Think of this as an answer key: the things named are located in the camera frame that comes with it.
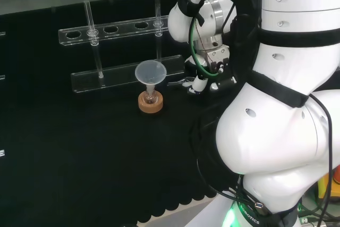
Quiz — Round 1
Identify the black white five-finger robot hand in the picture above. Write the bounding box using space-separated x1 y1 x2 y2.
183 44 239 96

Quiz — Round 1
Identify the translucent plastic funnel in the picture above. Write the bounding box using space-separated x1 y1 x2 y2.
134 61 167 94

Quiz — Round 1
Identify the clear acrylic funnel stand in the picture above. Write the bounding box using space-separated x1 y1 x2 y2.
57 0 186 94

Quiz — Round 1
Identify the small glass round-bottom flask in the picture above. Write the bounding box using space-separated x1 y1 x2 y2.
144 83 158 105

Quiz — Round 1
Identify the blue usb plug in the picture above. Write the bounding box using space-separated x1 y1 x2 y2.
254 201 272 216

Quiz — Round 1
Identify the black bench cloth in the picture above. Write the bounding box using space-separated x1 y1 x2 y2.
0 0 240 225

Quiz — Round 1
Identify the yellow stop button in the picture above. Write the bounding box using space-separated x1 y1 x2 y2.
317 165 340 208

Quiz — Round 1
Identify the green cable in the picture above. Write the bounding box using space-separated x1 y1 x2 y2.
189 0 240 75

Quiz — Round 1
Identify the brown cork ring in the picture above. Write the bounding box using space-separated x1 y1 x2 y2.
138 90 164 114

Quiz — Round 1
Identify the long black cable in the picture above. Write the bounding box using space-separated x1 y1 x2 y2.
309 93 335 224

